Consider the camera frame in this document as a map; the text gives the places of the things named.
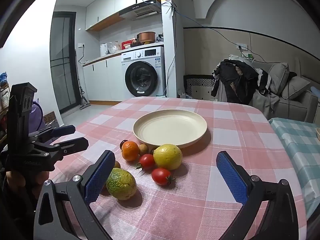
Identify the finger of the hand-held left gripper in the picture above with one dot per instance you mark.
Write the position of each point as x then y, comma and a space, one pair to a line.
75, 145
63, 130

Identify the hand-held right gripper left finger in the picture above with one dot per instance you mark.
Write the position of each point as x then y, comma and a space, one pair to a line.
98, 180

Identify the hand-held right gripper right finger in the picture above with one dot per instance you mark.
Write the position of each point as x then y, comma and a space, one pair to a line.
231, 180

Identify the green citrus fruit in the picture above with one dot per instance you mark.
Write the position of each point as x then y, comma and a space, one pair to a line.
121, 183

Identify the orange mandarin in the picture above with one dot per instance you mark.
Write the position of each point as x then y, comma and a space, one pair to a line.
130, 151

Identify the red cherry tomato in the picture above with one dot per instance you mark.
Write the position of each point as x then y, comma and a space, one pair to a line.
161, 176
147, 161

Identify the yellow passion fruit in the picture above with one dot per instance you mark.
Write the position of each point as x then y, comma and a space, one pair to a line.
167, 156

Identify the cream round plate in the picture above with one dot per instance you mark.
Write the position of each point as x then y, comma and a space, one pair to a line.
170, 127

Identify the person's left hand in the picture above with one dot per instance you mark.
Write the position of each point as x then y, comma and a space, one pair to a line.
22, 181

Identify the brown patterned box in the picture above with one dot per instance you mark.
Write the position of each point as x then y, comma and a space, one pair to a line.
51, 120

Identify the purple bag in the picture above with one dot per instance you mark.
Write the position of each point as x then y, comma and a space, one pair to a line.
37, 116

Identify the brown longan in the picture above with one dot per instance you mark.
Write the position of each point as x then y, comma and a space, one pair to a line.
144, 148
116, 164

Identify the stick vacuum cleaner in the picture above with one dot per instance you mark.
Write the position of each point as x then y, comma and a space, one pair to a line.
84, 103

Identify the pink checkered tablecloth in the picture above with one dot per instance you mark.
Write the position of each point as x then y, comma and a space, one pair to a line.
200, 205

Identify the dark purple round fruit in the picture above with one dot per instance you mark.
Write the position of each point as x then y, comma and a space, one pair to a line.
122, 144

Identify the dark glass door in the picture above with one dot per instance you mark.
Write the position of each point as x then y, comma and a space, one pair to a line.
62, 80

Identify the white lower cabinets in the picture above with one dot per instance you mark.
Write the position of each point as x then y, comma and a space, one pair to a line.
100, 80

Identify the white cabinets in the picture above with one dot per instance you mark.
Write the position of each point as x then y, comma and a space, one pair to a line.
105, 7
100, 80

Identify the teal checkered tablecloth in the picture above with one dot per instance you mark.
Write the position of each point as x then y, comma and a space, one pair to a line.
295, 140

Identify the grey jacket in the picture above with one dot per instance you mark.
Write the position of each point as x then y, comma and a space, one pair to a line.
266, 105

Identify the white kettle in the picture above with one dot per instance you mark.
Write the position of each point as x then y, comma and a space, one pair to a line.
103, 50

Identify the clear plastic bag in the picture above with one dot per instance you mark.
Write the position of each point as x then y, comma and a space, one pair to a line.
115, 47

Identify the grey sofa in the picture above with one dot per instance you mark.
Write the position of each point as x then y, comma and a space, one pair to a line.
295, 106

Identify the black patterned panel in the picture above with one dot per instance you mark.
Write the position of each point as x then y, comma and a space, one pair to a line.
200, 85

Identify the pile of dark clothes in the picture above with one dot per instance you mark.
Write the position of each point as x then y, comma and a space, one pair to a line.
237, 80

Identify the red white bowl stack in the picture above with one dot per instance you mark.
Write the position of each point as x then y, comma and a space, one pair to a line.
127, 44

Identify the white washing machine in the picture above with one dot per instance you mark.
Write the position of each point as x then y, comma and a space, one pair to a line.
160, 80

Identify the grey cushion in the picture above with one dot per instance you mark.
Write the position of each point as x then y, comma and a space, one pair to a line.
296, 87
278, 77

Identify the copper pot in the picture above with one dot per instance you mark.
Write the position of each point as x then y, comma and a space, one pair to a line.
146, 38

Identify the green plug adapter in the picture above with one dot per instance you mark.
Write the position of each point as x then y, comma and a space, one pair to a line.
247, 55

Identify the white upper cabinets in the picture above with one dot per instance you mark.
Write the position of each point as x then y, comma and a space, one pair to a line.
105, 7

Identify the steel range hood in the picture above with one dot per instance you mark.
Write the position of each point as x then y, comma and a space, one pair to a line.
140, 11

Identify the white wall socket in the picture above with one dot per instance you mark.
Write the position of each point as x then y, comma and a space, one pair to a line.
242, 47

